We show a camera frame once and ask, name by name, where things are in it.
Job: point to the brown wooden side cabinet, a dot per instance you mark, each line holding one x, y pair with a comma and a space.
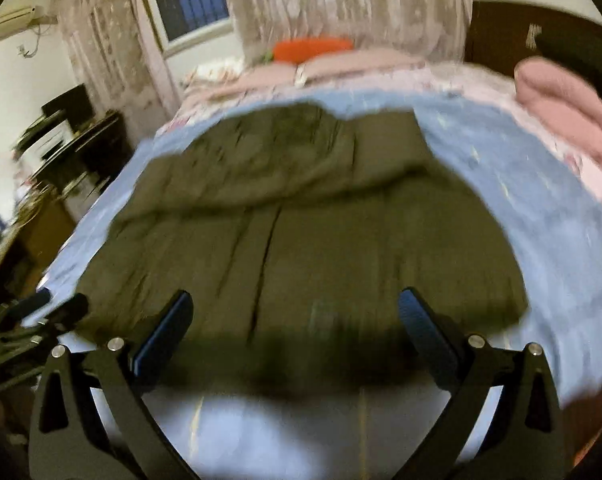
29, 248

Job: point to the white desktop computer tower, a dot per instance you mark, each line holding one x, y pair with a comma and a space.
81, 193

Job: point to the white printer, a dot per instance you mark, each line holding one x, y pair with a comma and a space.
42, 140

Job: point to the orange carrot plush pillow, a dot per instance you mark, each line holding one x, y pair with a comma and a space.
300, 50

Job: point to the pink pillow left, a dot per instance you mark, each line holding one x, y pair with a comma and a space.
260, 77

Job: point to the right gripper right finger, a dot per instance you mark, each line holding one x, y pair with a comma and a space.
503, 419

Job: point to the barred window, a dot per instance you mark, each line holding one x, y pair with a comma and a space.
181, 24

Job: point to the pink pillow right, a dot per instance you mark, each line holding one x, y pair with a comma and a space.
354, 62

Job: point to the pink lace curtain right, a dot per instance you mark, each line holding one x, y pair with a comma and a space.
432, 29

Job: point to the pink pillow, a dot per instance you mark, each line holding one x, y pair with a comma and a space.
260, 77
354, 62

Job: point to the pink folded quilt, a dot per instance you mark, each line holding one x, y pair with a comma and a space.
564, 102

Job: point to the dark wooden headboard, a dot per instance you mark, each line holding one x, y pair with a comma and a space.
503, 32

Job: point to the dark olive hooded puffer jacket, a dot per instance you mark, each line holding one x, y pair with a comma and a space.
294, 231

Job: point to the black computer desk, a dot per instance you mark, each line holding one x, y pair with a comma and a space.
96, 156

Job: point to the white wall air conditioner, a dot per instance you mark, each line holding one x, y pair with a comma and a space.
16, 20

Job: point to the pink lace curtain left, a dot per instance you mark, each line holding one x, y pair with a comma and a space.
114, 50

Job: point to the blue plaid bed blanket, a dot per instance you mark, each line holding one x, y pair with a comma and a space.
367, 429

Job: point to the pink lace curtain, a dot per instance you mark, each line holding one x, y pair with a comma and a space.
114, 50
432, 29

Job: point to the black garment on quilt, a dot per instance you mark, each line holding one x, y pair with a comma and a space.
580, 54

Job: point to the black computer monitor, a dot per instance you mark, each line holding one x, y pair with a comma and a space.
75, 104

